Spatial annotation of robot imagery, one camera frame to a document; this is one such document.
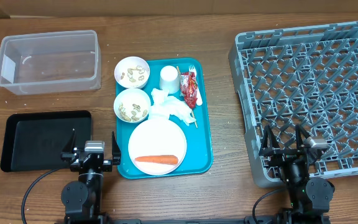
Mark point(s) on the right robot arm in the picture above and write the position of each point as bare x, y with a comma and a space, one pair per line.
309, 196

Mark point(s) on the clear plastic bin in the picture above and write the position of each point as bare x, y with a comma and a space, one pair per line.
51, 62

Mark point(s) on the black plastic tray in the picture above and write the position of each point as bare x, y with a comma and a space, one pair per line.
34, 141

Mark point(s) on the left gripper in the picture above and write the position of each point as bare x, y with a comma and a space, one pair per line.
68, 155

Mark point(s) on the wooden skewer stick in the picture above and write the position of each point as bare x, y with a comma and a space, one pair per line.
194, 119

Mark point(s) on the pink bowl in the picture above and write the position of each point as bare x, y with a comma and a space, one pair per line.
132, 72

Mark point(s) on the red snack wrapper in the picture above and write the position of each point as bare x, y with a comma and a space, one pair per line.
189, 88

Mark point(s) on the white round plate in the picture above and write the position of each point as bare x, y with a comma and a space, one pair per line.
156, 137

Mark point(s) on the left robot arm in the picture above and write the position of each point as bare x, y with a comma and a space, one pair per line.
82, 198

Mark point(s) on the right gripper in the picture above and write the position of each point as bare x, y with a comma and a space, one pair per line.
281, 154

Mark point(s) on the white plastic fork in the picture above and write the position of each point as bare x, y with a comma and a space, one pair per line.
199, 100

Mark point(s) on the orange carrot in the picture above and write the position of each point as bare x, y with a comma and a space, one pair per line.
161, 159

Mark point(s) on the white bowl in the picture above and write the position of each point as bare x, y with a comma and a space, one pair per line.
132, 105

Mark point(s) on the white napkin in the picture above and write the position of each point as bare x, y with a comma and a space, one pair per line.
165, 105

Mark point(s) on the white plastic cup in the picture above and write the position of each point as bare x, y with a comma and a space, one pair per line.
169, 79

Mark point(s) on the grey dishwasher rack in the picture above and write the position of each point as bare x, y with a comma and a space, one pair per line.
304, 76

